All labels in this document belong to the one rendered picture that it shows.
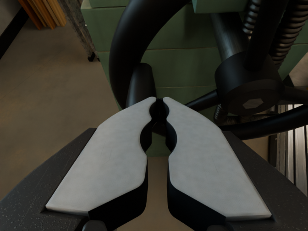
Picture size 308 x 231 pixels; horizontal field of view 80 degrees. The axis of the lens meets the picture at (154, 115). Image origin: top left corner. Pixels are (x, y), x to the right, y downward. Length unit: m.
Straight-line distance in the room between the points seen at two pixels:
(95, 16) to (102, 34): 0.03
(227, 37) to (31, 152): 1.16
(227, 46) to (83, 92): 1.16
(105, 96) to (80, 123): 0.23
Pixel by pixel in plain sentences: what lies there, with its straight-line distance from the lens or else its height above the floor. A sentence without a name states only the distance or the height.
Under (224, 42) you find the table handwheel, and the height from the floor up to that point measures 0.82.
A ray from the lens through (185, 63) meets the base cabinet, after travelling 0.43.
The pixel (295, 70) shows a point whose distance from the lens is 0.58.
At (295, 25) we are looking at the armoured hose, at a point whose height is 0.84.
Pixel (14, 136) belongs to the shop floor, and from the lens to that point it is 1.36.
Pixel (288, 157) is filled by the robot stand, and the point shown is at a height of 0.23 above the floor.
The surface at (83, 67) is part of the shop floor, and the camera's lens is 1.48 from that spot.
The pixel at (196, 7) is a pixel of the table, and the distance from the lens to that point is 0.24.
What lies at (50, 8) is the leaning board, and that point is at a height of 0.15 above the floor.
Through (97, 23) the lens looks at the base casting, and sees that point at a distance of 0.37.
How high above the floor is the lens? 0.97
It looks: 60 degrees down
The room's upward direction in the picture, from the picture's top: 4 degrees counter-clockwise
